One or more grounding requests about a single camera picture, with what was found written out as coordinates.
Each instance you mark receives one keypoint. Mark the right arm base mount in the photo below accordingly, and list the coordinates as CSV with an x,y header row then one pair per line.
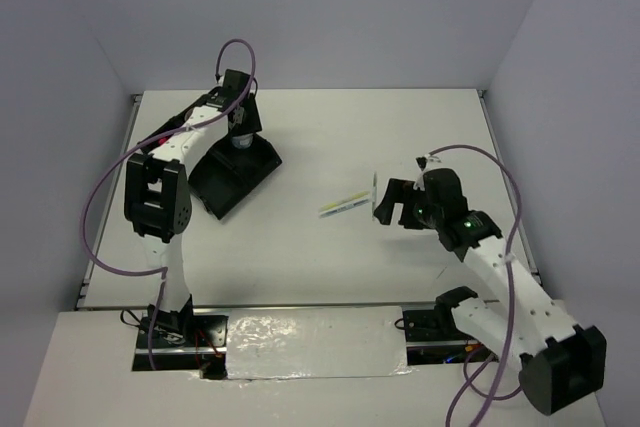
x,y
430,339

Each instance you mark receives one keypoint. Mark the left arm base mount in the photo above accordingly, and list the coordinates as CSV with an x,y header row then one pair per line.
x,y
182,342

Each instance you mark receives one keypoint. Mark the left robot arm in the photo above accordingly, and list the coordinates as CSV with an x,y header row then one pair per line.
x,y
158,198

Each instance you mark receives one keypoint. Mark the silver foil cover plate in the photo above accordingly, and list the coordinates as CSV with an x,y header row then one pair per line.
x,y
315,343

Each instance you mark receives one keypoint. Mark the yellow pen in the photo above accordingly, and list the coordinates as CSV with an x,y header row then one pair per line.
x,y
347,200

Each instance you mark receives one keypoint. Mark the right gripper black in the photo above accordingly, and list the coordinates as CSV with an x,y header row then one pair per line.
x,y
401,191

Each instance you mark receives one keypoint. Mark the clear jar of pins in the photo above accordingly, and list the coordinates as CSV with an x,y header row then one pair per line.
x,y
243,141

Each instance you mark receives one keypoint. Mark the green pen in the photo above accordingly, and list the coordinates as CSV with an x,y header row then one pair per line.
x,y
373,197

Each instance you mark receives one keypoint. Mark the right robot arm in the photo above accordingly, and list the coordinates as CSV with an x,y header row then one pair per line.
x,y
557,361

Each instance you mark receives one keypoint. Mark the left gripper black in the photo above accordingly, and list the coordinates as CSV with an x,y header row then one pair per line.
x,y
252,122

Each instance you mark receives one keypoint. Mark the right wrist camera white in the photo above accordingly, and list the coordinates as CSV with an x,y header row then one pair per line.
x,y
428,162

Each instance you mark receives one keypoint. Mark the black four-compartment organizer tray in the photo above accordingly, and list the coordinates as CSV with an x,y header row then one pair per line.
x,y
228,174

